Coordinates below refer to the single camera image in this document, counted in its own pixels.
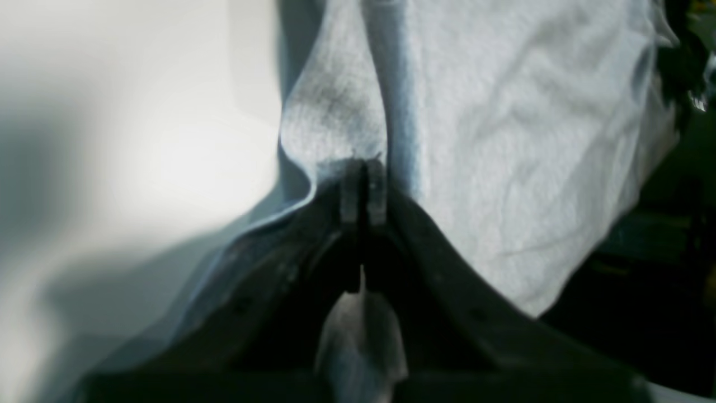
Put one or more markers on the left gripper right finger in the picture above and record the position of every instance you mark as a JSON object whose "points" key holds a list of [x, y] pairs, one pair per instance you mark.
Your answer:
{"points": [[463, 341]]}

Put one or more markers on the grey t-shirt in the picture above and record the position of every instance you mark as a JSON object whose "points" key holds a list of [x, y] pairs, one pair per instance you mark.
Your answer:
{"points": [[515, 125]]}

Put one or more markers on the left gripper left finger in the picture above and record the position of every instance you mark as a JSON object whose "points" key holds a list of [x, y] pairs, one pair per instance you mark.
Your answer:
{"points": [[252, 333]]}

